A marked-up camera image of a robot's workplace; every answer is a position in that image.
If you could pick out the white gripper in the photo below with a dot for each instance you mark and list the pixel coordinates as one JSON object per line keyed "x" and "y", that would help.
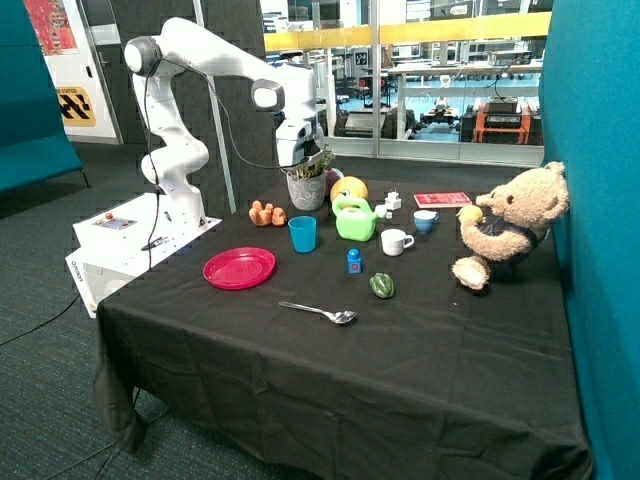
{"x": 299, "y": 142}

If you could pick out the green watering can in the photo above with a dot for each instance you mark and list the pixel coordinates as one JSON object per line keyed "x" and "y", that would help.
{"x": 355, "y": 220}

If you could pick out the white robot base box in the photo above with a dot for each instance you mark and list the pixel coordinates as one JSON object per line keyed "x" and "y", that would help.
{"x": 120, "y": 244}

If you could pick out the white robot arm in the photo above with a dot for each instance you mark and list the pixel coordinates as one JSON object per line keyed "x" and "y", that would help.
{"x": 182, "y": 45}

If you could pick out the grey pot with plant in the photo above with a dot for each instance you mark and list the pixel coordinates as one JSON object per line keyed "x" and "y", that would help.
{"x": 307, "y": 183}

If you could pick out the pink plastic plate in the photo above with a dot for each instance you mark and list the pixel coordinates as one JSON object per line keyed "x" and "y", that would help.
{"x": 239, "y": 268}

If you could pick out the purple round object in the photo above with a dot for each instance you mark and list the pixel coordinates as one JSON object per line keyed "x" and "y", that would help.
{"x": 332, "y": 177}

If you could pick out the yellow smiley ball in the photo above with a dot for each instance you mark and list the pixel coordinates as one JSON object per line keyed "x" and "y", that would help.
{"x": 348, "y": 186}

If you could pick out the blue plastic cup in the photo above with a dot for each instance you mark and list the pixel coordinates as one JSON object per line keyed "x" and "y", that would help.
{"x": 303, "y": 231}

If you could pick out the white power adapter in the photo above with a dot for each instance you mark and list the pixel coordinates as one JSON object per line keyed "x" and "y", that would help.
{"x": 393, "y": 201}

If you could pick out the blue toy bottle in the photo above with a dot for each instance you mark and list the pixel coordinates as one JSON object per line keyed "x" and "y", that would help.
{"x": 354, "y": 261}

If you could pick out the white coffee cup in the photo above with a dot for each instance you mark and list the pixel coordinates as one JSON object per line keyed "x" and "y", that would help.
{"x": 395, "y": 241}

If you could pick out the red book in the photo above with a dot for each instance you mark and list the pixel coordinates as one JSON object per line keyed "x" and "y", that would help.
{"x": 442, "y": 200}

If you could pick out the blue coffee cup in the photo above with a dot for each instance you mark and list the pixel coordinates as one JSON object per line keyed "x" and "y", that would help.
{"x": 424, "y": 220}

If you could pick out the green toy pepper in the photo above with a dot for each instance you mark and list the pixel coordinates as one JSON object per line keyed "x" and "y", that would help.
{"x": 382, "y": 285}

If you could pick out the metal spoon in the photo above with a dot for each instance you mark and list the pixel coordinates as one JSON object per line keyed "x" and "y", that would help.
{"x": 338, "y": 318}

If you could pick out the black tablecloth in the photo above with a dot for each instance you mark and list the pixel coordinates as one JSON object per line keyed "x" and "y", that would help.
{"x": 433, "y": 383}

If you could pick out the large beige teddy bear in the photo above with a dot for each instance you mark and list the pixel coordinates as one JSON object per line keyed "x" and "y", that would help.
{"x": 517, "y": 217}

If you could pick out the teal sofa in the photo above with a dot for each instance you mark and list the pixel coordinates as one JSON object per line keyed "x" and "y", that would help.
{"x": 34, "y": 145}

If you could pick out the teal partition panel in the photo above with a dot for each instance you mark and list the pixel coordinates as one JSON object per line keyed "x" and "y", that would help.
{"x": 589, "y": 95}

